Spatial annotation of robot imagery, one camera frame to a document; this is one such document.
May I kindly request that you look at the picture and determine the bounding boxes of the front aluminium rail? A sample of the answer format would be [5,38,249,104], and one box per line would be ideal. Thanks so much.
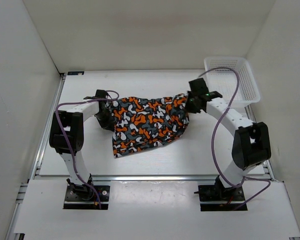
[89,174,274,183]

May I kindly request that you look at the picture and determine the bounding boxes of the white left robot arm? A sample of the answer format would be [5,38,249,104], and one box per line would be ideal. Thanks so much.
[49,89,119,200]

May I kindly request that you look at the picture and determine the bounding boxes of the left aluminium frame rail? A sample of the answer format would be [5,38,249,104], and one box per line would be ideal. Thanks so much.
[27,73,67,183]

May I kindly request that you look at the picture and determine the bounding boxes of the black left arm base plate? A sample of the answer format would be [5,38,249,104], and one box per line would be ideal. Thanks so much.
[63,184,110,210]

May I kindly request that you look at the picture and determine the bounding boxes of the orange camouflage shorts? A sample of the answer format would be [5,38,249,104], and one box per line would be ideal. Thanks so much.
[110,93,189,158]

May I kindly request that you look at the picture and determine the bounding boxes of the aluminium frame rail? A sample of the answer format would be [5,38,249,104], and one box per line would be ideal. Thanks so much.
[246,105,276,182]
[27,73,67,183]

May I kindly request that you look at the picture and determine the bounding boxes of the small blue label sticker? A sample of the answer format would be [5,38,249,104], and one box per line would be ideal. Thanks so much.
[67,71,85,76]

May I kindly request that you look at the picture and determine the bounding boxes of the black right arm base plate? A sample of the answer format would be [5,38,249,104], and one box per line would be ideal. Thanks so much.
[194,185,248,212]

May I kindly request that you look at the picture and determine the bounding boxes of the white perforated plastic basket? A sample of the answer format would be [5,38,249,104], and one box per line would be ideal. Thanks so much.
[204,56,260,109]

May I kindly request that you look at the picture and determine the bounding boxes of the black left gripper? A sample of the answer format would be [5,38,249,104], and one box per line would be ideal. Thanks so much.
[94,107,115,132]

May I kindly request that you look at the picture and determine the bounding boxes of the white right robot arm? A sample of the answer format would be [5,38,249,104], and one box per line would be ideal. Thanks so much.
[186,78,271,200]

